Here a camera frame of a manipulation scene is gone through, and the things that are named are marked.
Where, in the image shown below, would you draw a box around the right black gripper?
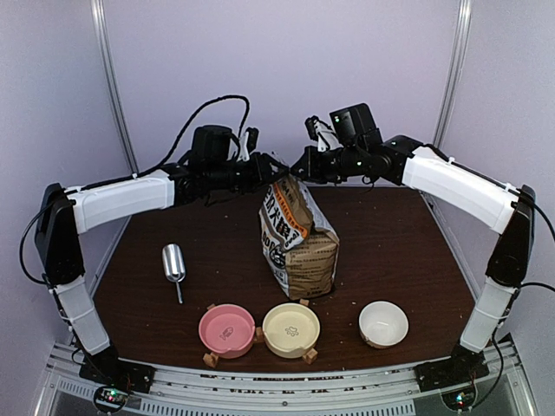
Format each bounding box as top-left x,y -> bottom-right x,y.
290,145 -> 364,185

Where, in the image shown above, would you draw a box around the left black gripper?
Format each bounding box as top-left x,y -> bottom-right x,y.
207,152 -> 290,195

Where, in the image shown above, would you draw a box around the brown dog food bag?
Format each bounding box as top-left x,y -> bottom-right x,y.
258,174 -> 340,301

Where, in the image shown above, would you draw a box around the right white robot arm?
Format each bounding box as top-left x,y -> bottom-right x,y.
291,103 -> 535,391

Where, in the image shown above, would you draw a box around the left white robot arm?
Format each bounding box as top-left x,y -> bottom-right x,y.
35,125 -> 289,389

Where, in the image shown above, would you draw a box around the metal food scoop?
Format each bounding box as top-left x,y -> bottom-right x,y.
162,244 -> 186,304

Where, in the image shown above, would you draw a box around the yellow pet bowl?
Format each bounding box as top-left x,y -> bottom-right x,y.
262,302 -> 321,359

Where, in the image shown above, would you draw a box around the pink pet bowl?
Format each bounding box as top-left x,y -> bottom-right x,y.
199,303 -> 256,359

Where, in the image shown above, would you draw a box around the white ceramic bowl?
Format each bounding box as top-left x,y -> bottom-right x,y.
358,301 -> 409,349

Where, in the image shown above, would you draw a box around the wooden bowl stand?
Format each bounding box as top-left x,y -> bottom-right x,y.
203,301 -> 317,368

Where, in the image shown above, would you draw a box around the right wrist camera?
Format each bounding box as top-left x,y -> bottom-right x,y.
304,115 -> 342,153

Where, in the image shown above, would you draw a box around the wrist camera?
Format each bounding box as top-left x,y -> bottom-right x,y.
238,127 -> 259,162
304,115 -> 342,153

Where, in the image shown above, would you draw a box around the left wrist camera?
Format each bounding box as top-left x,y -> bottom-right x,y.
238,127 -> 259,162

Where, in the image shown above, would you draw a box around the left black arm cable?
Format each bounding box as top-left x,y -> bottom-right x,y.
155,94 -> 251,168

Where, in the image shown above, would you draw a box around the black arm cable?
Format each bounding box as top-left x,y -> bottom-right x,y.
519,198 -> 555,296
155,94 -> 251,168

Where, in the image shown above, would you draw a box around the right aluminium frame post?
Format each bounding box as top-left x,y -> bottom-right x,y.
433,0 -> 473,148

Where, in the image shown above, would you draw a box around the aluminium frame post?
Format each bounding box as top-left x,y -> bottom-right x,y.
433,0 -> 473,148
90,0 -> 139,174

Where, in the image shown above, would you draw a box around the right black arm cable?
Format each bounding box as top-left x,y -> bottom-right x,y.
519,198 -> 555,296

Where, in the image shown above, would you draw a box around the left aluminium frame post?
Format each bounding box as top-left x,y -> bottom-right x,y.
90,0 -> 139,174

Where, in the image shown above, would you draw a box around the front aluminium rail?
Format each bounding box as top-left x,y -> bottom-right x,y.
31,341 -> 539,415

